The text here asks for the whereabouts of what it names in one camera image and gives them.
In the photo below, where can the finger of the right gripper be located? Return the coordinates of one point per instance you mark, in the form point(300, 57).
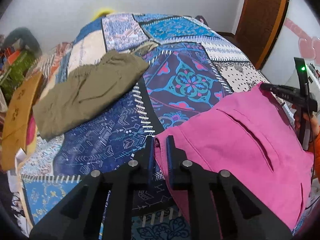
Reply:
point(290, 94)

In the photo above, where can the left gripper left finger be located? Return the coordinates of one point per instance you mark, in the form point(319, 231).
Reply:
point(101, 204)

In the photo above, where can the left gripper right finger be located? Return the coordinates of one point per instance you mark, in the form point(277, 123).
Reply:
point(220, 206)

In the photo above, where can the pink pants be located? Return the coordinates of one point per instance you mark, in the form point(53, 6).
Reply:
point(248, 134)

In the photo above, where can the right hand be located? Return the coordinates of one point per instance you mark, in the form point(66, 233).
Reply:
point(309, 118)

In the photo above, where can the white appliance with stickers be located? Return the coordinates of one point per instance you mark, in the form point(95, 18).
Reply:
point(305, 74)

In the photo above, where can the wooden door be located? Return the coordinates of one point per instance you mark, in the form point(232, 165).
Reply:
point(259, 27)

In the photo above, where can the patchwork blue bedspread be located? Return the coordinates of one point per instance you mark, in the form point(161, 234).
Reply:
point(191, 68)

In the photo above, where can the wooden lap table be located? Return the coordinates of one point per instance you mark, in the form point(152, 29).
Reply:
point(17, 119)

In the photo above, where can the olive green pants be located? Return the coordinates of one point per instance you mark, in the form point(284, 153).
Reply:
point(88, 90)

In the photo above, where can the grey bag on floor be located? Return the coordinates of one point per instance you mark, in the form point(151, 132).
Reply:
point(201, 19)

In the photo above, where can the striped orange pillow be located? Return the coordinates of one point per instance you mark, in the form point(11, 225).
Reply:
point(49, 62)

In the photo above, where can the yellow headboard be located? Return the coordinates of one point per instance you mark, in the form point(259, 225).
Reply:
point(102, 12)

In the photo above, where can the pink heart wall decoration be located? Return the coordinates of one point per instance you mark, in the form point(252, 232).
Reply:
point(308, 46)

